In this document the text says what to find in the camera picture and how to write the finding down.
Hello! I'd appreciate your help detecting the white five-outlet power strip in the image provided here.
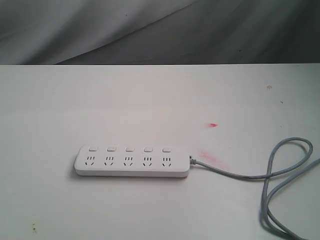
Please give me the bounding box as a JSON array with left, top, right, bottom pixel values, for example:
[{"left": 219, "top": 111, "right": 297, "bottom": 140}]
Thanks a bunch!
[{"left": 74, "top": 145, "right": 192, "bottom": 178}]

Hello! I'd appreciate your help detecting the grey backdrop cloth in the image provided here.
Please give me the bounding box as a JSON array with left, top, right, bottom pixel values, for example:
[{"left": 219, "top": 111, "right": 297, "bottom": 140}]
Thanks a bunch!
[{"left": 0, "top": 0, "right": 320, "bottom": 65}]

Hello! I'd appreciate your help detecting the grey power cable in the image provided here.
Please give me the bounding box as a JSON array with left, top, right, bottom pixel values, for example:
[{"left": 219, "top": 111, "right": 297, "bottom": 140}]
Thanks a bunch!
[{"left": 188, "top": 136, "right": 320, "bottom": 240}]

